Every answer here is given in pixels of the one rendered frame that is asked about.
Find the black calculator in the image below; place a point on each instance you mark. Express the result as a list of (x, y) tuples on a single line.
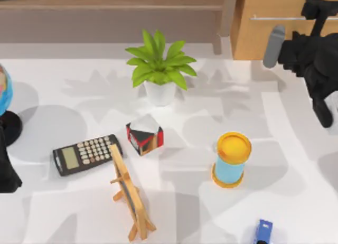
[(84, 155)]

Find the red black white cube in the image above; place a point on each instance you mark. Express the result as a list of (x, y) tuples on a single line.
[(144, 138)]

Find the blue globe on black stand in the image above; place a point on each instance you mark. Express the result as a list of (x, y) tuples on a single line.
[(8, 122)]

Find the yellow and light blue can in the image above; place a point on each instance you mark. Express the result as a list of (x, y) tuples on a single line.
[(231, 162)]

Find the wooden cupboard door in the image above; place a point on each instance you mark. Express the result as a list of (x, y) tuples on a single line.
[(251, 40)]

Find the wooden framed blackboard on easel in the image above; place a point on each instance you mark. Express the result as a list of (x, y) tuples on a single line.
[(132, 191)]

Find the blue toy block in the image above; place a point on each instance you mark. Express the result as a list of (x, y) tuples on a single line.
[(264, 232)]

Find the green plant in white pot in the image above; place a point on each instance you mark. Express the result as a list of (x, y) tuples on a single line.
[(159, 67)]

